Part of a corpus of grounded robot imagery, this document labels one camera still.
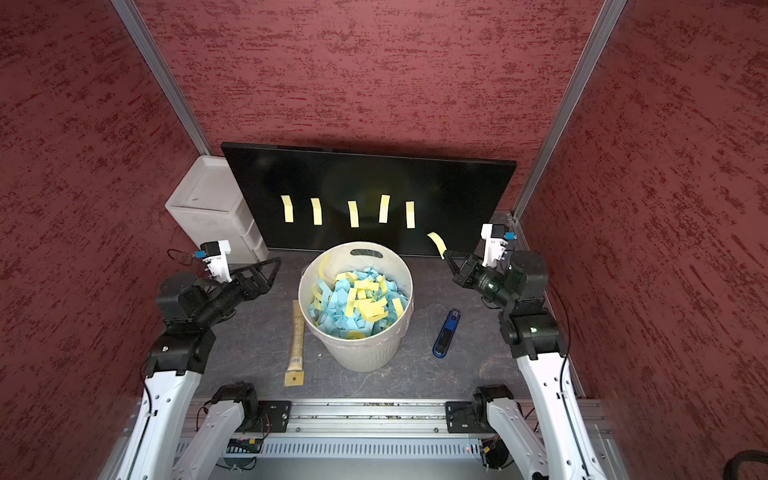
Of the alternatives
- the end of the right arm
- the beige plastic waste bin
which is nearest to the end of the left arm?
the beige plastic waste bin

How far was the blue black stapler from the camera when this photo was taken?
85 centimetres

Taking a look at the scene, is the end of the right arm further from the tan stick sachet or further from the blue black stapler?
the tan stick sachet

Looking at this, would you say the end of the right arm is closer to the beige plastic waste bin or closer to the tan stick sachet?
the beige plastic waste bin
